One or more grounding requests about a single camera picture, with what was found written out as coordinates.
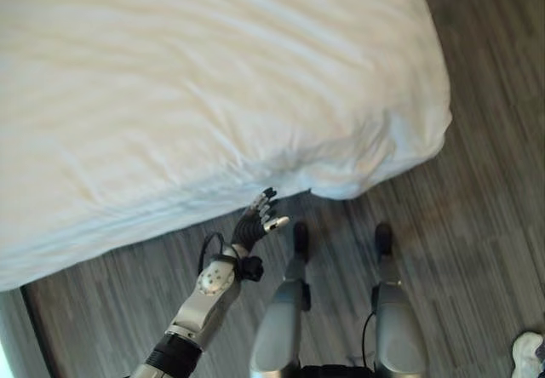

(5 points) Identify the white crumpled cloth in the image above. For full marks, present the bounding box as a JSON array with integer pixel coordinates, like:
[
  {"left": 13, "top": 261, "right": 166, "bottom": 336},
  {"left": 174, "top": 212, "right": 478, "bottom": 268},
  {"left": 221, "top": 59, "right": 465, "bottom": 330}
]
[{"left": 510, "top": 331, "right": 545, "bottom": 378}]

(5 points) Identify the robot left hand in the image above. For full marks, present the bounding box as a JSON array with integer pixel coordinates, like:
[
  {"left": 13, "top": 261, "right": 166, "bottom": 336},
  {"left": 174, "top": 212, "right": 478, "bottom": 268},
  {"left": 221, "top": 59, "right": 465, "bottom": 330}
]
[{"left": 232, "top": 187, "right": 291, "bottom": 253}]

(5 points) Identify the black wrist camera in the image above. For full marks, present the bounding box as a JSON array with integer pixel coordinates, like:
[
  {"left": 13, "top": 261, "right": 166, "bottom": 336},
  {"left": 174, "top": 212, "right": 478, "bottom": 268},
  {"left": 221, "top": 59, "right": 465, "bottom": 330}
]
[{"left": 238, "top": 255, "right": 265, "bottom": 282}]

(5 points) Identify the robot right leg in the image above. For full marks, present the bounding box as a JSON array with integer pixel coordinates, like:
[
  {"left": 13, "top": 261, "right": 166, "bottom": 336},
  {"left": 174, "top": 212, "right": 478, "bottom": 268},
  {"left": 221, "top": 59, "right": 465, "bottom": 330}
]
[{"left": 368, "top": 221, "right": 429, "bottom": 378}]

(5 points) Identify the robot left leg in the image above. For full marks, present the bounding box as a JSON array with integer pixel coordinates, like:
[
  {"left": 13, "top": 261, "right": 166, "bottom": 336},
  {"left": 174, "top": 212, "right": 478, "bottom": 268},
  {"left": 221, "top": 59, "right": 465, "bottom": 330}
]
[{"left": 248, "top": 220, "right": 313, "bottom": 375}]

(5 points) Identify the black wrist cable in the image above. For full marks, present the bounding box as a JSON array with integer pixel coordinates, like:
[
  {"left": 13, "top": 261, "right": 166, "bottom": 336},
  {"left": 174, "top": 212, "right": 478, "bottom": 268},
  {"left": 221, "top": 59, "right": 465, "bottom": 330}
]
[{"left": 199, "top": 232, "right": 227, "bottom": 275}]

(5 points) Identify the robot leg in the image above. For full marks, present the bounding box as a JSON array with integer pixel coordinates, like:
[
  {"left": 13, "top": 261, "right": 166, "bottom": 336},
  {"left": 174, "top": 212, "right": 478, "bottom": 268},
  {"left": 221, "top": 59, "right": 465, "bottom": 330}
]
[
  {"left": 248, "top": 220, "right": 313, "bottom": 375},
  {"left": 368, "top": 221, "right": 429, "bottom": 378}
]

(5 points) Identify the white bed duvet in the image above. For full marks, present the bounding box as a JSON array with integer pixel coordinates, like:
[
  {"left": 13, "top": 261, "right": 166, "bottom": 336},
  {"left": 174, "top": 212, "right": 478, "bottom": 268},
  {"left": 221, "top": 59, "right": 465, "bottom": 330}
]
[{"left": 0, "top": 0, "right": 453, "bottom": 292}]

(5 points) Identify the black robot torso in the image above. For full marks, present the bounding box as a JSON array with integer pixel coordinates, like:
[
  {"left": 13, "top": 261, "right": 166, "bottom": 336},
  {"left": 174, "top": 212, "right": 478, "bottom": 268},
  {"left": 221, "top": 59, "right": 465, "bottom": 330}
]
[{"left": 297, "top": 364, "right": 376, "bottom": 378}]

